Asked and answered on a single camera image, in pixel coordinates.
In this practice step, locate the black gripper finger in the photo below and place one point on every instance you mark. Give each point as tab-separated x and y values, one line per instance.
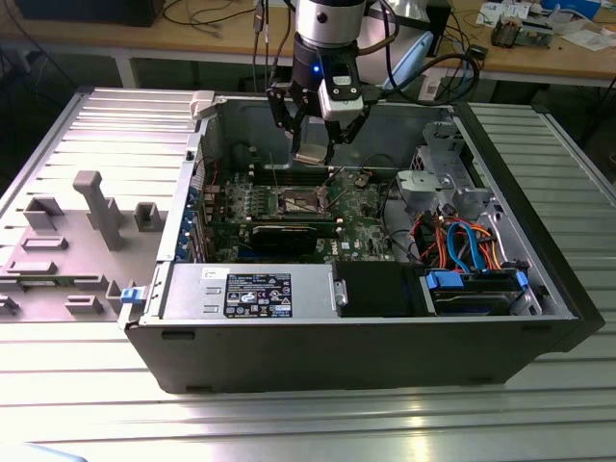
296	142
331	144

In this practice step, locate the silver CPU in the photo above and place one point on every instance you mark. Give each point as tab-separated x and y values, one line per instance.
313	153

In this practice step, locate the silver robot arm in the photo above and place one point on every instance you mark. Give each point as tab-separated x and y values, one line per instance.
327	24

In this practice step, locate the CPU socket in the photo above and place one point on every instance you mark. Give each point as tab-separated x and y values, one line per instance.
298	202

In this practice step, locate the coin cell battery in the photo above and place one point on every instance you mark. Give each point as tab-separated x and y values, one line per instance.
362	182

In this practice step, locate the green motherboard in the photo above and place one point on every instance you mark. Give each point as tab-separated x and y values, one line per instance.
361	226

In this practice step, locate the black graphics card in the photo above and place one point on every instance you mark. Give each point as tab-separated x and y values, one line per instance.
284	238

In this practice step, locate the beige case latch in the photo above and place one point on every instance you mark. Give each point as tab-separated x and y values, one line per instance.
202	103

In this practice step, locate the silver disk bay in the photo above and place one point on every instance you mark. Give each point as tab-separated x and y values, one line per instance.
443	144

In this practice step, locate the white tag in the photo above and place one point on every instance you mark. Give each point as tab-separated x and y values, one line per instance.
431	86

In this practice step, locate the black desktop box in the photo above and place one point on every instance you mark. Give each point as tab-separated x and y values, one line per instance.
440	29

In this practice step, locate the wooden desk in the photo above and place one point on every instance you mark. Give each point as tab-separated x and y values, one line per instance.
144	36

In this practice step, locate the small black box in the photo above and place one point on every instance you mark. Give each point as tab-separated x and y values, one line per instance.
478	51

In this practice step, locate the silver power supply unit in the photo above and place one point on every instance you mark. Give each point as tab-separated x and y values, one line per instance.
192	293

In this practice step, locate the white card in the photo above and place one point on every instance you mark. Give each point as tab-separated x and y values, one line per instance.
490	12

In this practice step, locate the metal heat sink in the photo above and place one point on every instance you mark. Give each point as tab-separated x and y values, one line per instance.
505	31

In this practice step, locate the hard disk in blue carrier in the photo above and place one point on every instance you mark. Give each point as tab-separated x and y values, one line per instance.
471	298

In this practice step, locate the black PC case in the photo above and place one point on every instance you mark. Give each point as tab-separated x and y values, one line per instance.
337	356

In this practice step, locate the blue case latch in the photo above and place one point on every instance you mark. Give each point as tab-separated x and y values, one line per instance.
132	295

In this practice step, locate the black monitor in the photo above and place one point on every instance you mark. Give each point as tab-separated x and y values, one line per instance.
86	12

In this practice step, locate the grey device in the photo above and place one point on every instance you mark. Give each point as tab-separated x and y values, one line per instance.
536	33

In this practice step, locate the grey parts rack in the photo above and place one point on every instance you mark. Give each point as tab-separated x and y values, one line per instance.
72	269

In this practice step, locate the blue box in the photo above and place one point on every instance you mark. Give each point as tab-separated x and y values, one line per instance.
577	7

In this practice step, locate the white papers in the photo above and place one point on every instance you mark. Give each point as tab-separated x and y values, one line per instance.
592	39

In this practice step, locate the green RAM stick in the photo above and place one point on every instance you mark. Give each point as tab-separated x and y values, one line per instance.
38	283

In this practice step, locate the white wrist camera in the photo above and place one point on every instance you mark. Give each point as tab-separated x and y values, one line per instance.
339	103

